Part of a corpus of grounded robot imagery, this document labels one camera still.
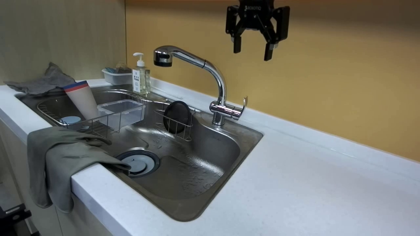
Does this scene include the grey rubber gloves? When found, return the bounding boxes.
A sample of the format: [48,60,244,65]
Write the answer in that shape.
[27,127,132,213]

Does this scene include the clear plastic container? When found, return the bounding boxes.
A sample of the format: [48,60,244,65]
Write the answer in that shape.
[97,99,145,132]

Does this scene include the grey sink drain strainer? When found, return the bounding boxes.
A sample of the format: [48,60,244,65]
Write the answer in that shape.
[115,149,160,178]

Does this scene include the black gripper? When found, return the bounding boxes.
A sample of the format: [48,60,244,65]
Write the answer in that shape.
[225,0,290,62]

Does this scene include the wire sponge basket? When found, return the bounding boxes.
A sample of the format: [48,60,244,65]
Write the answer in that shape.
[154,108,197,142]

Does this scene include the wire dish rack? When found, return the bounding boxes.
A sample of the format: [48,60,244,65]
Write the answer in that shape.
[37,89,170,139]

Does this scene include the black stand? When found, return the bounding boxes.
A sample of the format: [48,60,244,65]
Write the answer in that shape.
[0,203,40,236]

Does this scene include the grey cloth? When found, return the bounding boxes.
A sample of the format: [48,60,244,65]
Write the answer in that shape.
[4,62,76,96]

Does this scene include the chrome tap lever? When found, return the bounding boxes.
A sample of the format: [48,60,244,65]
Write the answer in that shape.
[210,96,248,120]

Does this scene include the white plastic tray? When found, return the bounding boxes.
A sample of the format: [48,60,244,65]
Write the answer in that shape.
[101,67,133,86]

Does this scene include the clear soap pump bottle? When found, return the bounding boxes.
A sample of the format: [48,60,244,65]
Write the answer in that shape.
[132,52,151,95]

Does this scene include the chrome tap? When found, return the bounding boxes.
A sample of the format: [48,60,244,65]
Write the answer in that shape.
[153,46,248,126]

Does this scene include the stainless steel sink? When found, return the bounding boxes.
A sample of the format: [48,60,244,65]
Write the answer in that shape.
[15,85,263,222]

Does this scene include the white cutting board red-blue edge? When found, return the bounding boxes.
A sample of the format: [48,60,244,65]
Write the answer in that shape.
[63,81,99,121]

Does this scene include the small blue bowl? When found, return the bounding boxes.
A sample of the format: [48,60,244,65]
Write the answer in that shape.
[59,116,82,126]

